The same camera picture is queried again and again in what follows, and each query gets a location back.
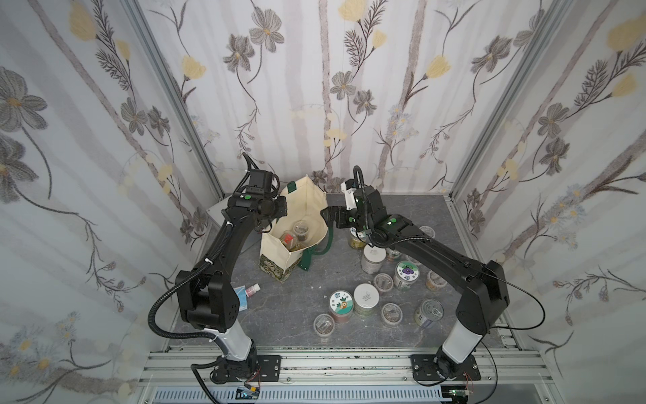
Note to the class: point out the clear lid cup by wall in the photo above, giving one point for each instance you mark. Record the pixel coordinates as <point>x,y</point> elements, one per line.
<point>434,281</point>

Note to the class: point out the red label seed jar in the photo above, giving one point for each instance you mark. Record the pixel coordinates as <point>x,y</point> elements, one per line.
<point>341,304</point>

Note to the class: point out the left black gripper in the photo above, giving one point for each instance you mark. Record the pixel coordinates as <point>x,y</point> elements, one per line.
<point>275,208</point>

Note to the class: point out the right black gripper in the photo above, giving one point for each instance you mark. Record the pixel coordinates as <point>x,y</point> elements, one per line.
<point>338,216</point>

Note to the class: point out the cream canvas tote bag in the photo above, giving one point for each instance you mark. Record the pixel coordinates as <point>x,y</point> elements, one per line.
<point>283,247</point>

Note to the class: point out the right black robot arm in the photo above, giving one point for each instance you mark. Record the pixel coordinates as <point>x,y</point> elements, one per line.
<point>483,289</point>

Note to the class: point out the teal label seed cup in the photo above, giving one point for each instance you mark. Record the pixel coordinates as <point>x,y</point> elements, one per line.
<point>383,283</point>

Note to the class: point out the large strawberry label jar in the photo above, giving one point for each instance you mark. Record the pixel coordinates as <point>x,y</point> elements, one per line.
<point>393,255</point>

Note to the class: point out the clear lid green seed cup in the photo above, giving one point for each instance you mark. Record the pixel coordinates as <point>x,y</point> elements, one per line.
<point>429,231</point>

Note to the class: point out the silver lid text jar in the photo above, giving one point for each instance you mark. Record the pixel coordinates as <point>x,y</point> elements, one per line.
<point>372,259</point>

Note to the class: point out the yellow label tall jar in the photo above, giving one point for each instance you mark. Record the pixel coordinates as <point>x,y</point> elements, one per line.
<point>354,241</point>

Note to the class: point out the white lid seed jar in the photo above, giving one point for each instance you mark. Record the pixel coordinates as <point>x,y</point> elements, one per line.
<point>366,299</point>

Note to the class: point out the purple flower lid jar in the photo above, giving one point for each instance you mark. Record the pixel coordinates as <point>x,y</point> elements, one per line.
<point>406,274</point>

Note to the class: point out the blue face mask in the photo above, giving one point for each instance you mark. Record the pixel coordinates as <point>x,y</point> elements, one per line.
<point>241,293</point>

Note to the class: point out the red flower seed cup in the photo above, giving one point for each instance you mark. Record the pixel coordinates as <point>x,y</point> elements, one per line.
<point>289,240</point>

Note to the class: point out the purple label metal can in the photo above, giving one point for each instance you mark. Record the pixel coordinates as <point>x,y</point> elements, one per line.
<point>428,313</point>

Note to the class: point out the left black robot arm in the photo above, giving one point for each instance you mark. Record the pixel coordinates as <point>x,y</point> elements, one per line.
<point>206,298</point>

